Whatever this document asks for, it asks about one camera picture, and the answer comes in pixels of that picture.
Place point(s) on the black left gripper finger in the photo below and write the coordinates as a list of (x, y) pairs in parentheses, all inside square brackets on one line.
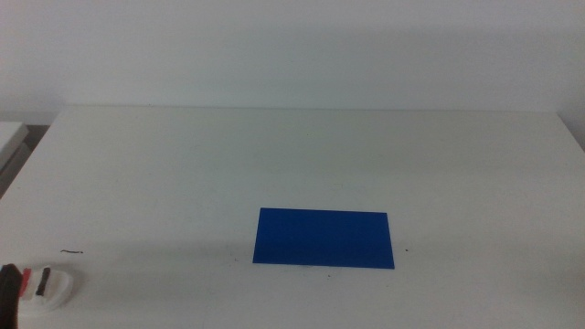
[(8, 297)]

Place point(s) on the blue rectangular mat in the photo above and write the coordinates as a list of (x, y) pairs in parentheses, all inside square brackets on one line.
[(320, 237)]

